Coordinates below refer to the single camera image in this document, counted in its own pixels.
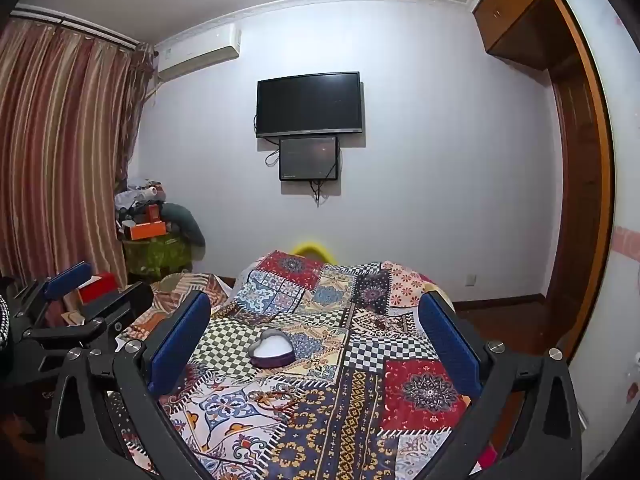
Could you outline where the striped curtain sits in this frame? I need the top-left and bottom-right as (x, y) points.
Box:
(0, 12), (153, 286)

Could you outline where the red box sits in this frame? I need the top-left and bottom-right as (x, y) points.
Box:
(79, 272), (119, 304)

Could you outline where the wall television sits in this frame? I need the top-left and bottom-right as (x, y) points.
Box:
(256, 71), (364, 139)

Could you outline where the orange box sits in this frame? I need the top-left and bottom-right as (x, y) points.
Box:
(124, 220), (168, 242)

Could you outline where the brown striped blanket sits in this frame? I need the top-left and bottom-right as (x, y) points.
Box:
(120, 272), (236, 343)

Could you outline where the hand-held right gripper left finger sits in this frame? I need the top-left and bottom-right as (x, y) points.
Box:
(42, 290), (221, 480)

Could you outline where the wooden door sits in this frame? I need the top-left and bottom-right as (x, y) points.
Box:
(544, 0), (617, 361)

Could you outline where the pile of clutter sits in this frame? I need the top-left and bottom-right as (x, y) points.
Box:
(114, 177), (167, 223)

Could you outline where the green patterned box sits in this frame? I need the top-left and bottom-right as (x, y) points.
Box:
(122, 237), (194, 279)

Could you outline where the small wall monitor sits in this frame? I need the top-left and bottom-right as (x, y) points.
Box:
(278, 136), (341, 182)

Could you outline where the yellow plastic object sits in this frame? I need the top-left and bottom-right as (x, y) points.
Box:
(291, 241), (335, 264)

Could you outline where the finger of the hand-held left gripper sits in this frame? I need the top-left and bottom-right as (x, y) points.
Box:
(10, 260), (93, 321)
(22, 282), (155, 361)

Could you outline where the wooden overhead cabinet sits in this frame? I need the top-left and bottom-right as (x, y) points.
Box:
(471, 0), (576, 58)

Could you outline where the white wardrobe door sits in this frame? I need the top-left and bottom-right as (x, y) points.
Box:
(562, 0), (640, 421)

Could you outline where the patchwork blanket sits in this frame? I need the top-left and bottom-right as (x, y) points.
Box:
(117, 250), (501, 480)

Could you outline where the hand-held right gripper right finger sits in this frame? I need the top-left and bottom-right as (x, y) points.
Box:
(418, 290), (585, 480)

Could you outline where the curtain rail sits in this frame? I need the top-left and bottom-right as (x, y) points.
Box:
(10, 4), (140, 52)

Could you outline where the white air conditioner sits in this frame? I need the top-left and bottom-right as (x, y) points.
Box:
(154, 24), (242, 81)

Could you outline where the heart-shaped jewelry box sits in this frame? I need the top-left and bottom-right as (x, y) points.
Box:
(250, 327), (297, 368)

